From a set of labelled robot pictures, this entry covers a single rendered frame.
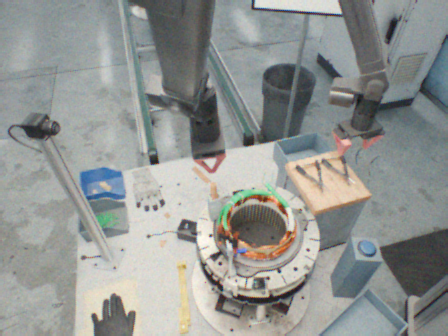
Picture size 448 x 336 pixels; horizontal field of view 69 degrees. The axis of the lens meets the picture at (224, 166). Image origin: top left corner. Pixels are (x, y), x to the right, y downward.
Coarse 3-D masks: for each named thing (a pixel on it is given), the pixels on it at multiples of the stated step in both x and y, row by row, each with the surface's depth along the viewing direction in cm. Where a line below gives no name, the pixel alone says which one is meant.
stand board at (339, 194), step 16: (304, 160) 107; (320, 160) 107; (304, 176) 102; (336, 176) 102; (352, 176) 102; (304, 192) 97; (320, 192) 97; (336, 192) 97; (352, 192) 97; (368, 192) 97; (320, 208) 93; (336, 208) 96
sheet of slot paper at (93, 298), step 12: (96, 288) 106; (108, 288) 106; (120, 288) 106; (132, 288) 106; (84, 300) 104; (96, 300) 104; (132, 300) 104; (84, 312) 101; (96, 312) 101; (84, 324) 99
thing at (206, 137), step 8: (192, 120) 60; (216, 120) 61; (192, 128) 62; (200, 128) 61; (208, 128) 61; (216, 128) 62; (192, 136) 65; (200, 136) 62; (208, 136) 62; (216, 136) 64; (192, 144) 64; (200, 144) 63; (208, 144) 63; (216, 144) 63; (192, 152) 62; (200, 152) 62; (208, 152) 62; (216, 152) 63; (224, 152) 63
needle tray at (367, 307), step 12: (360, 300) 80; (372, 300) 78; (348, 312) 78; (360, 312) 78; (372, 312) 78; (384, 312) 76; (336, 324) 76; (348, 324) 76; (360, 324) 76; (372, 324) 76; (384, 324) 76; (396, 324) 75
